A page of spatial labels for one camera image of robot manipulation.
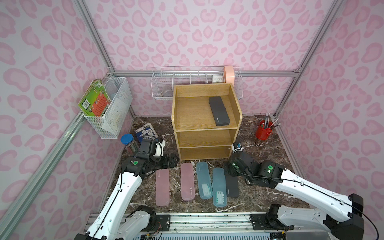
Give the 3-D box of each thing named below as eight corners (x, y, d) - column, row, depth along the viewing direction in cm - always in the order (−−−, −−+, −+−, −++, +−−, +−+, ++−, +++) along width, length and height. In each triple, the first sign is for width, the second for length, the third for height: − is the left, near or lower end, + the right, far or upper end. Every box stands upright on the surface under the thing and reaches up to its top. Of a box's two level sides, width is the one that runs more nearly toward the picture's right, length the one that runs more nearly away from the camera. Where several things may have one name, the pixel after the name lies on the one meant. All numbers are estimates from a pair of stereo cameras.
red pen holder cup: (257, 140, 107) (263, 130, 98) (254, 130, 113) (259, 120, 104) (269, 140, 107) (275, 130, 98) (265, 130, 113) (271, 120, 104)
